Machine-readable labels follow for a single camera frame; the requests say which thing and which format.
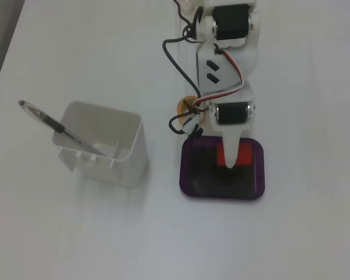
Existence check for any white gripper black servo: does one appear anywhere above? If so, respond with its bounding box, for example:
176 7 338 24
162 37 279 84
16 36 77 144
208 83 257 170

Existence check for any red ribbed cube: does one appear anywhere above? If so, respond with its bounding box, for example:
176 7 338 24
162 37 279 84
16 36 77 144
217 142 253 167

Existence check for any purple metal tray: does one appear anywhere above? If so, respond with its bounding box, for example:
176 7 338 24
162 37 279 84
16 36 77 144
179 135 266 202

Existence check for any yellow tape roll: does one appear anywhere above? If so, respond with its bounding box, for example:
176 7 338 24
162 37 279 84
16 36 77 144
176 95 207 130

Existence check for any white plastic pen holder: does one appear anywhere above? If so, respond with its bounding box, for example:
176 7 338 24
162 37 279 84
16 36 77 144
51 100 149 189

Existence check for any black clear ballpoint pen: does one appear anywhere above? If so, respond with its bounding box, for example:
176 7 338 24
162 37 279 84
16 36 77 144
17 99 107 158

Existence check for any red white servo wire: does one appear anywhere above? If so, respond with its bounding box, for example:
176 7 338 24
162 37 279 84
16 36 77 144
192 48 247 113

